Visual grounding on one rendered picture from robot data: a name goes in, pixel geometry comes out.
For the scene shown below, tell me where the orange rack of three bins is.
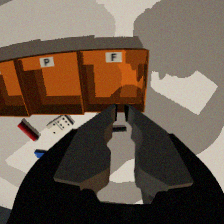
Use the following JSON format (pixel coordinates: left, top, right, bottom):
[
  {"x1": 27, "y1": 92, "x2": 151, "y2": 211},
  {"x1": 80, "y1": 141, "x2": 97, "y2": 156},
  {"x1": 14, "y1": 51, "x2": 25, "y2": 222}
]
[{"x1": 0, "y1": 48, "x2": 149, "y2": 117}]

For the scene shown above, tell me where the white domino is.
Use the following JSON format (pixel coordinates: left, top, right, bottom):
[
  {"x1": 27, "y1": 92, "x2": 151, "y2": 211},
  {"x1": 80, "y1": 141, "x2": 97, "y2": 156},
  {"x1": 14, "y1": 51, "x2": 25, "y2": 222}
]
[{"x1": 46, "y1": 115, "x2": 74, "y2": 136}]

